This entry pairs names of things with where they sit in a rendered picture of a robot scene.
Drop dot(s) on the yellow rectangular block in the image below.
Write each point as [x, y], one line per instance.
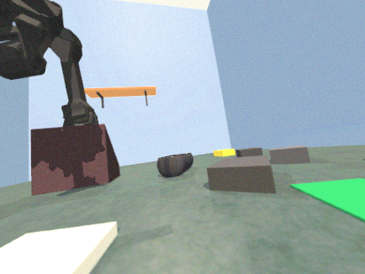
[224, 152]

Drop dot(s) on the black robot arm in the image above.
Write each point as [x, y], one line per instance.
[39, 26]

